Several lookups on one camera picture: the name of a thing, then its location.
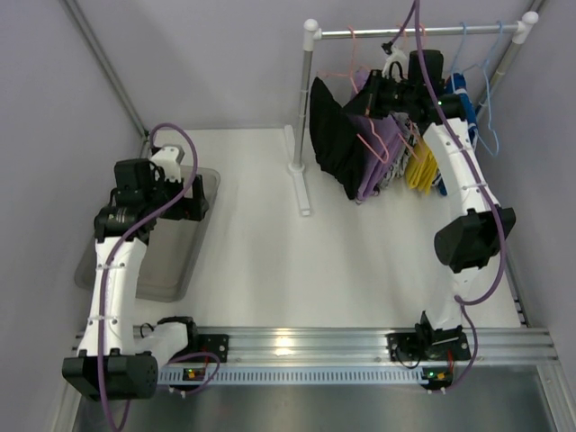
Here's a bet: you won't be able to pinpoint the purple trousers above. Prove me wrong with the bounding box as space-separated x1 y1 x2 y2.
348 114 404 203

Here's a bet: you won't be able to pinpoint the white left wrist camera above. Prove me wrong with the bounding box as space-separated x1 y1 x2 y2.
149 145 185 183

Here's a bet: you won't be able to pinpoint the aluminium mounting rail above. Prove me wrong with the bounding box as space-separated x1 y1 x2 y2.
67 327 559 366

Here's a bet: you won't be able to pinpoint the blue slotted cable duct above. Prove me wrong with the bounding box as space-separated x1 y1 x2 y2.
157 366 428 386

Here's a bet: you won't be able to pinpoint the blue white print trousers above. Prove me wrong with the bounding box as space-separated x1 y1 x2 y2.
435 73 479 196

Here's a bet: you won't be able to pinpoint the light blue hanger with trousers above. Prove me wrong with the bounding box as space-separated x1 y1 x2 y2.
449 22 468 93

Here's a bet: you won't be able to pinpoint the empty light blue hanger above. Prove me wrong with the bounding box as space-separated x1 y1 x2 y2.
461 21 503 158

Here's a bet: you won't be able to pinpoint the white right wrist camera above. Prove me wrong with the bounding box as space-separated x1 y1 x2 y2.
382 44 409 74

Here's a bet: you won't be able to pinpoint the grey plastic bin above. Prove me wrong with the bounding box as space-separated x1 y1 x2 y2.
74 164 221 303

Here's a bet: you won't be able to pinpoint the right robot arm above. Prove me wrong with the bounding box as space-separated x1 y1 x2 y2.
344 49 517 361

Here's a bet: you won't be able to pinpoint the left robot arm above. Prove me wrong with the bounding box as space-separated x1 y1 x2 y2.
61 154 209 401

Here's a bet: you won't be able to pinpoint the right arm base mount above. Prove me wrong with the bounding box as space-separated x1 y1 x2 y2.
387 331 472 367

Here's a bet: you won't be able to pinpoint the pink hanger of black trousers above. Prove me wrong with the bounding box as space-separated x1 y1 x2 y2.
317 71 356 86

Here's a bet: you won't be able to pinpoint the yellow trousers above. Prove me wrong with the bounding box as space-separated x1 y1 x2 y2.
405 139 438 194

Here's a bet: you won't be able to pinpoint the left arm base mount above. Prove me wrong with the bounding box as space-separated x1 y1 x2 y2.
178 333 230 364

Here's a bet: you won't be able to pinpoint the black white print trousers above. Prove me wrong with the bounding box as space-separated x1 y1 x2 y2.
379 112 419 190

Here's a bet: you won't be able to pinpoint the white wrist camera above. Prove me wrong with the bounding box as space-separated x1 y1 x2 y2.
149 145 185 183
382 44 409 74

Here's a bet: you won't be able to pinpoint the pink hanger of purple trousers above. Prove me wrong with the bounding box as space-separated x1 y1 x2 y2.
347 25 390 164

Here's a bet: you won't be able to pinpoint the white metal clothes rack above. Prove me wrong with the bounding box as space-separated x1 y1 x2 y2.
284 2 544 217

